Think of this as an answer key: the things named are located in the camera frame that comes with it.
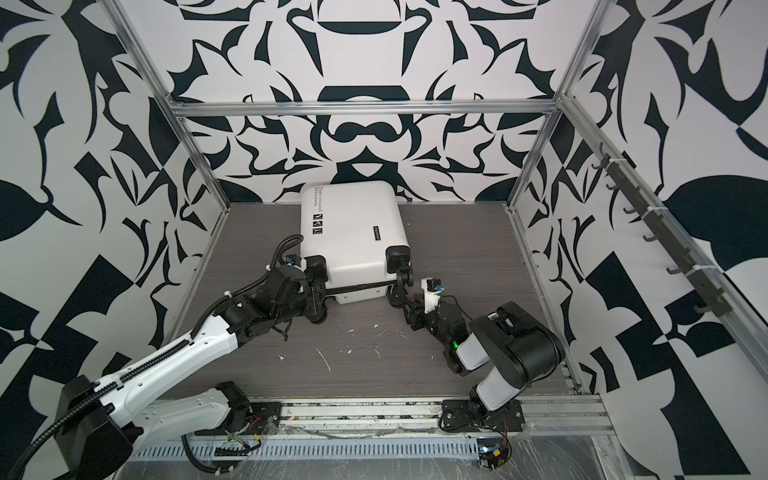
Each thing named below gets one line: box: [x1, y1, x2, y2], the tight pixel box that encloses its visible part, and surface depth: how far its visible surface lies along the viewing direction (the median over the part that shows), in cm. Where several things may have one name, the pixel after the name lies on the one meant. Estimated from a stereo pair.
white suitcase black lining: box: [300, 181, 412, 304], surface depth 88 cm
